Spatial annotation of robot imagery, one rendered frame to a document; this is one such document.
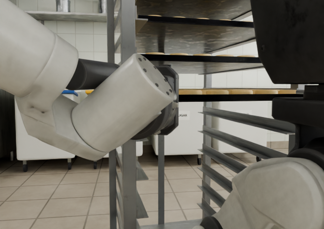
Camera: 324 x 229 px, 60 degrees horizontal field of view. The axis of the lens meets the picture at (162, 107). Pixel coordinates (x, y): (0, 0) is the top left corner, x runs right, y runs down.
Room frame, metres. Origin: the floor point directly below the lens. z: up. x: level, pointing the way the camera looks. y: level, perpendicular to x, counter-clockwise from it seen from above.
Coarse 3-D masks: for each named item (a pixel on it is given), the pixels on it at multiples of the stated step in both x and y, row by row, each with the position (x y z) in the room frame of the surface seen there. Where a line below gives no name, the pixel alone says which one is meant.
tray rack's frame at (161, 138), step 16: (112, 0) 1.22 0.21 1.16; (112, 16) 1.22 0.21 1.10; (112, 32) 1.22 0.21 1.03; (112, 48) 1.22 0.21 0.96; (208, 80) 1.32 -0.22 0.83; (160, 144) 1.29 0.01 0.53; (208, 144) 1.32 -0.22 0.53; (112, 160) 1.21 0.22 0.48; (160, 160) 1.29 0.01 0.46; (208, 160) 1.32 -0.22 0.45; (112, 176) 1.21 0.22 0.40; (160, 176) 1.29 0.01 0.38; (208, 176) 1.32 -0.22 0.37; (112, 192) 1.21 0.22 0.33; (160, 192) 1.29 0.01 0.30; (112, 208) 1.21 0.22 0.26; (160, 208) 1.29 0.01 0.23; (112, 224) 1.21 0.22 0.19; (160, 224) 1.29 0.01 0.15; (176, 224) 1.29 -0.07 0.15; (192, 224) 1.29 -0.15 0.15
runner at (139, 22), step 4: (136, 20) 0.63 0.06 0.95; (140, 20) 0.63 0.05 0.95; (144, 20) 0.63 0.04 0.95; (136, 24) 0.67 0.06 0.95; (140, 24) 0.67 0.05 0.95; (144, 24) 0.67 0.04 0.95; (136, 28) 0.72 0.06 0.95; (140, 28) 0.72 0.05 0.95; (136, 32) 0.77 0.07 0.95; (120, 36) 0.96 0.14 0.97; (120, 40) 0.97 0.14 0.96; (116, 44) 1.12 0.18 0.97; (120, 44) 0.99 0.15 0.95; (116, 48) 1.13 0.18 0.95; (120, 48) 1.09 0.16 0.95; (116, 52) 1.21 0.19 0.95; (120, 52) 1.21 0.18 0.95
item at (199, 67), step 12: (156, 60) 0.65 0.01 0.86; (168, 60) 0.66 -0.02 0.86; (180, 60) 0.67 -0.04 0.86; (192, 60) 0.67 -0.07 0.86; (204, 60) 0.68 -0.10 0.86; (216, 60) 0.69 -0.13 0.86; (228, 60) 0.69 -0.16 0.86; (240, 60) 0.70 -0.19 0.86; (252, 60) 0.71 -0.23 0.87; (180, 72) 1.18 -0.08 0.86; (192, 72) 1.18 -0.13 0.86; (204, 72) 1.18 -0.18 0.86
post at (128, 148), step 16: (128, 0) 0.62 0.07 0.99; (128, 16) 0.62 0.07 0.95; (128, 32) 0.62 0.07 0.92; (128, 48) 0.62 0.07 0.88; (128, 144) 0.62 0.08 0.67; (128, 160) 0.62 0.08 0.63; (128, 176) 0.62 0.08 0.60; (128, 192) 0.62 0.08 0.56; (128, 208) 0.62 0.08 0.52; (128, 224) 0.62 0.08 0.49
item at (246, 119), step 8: (200, 112) 1.31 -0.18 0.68; (208, 112) 1.28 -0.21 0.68; (216, 112) 1.19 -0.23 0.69; (224, 112) 1.12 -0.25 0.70; (232, 112) 1.06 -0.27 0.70; (232, 120) 1.01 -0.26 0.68; (240, 120) 1.00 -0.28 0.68; (248, 120) 0.95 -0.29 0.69; (256, 120) 0.90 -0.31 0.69; (264, 120) 0.86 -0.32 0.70; (272, 120) 0.82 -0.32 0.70; (264, 128) 0.81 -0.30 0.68; (272, 128) 0.81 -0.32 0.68; (280, 128) 0.78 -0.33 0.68; (288, 128) 0.75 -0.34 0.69
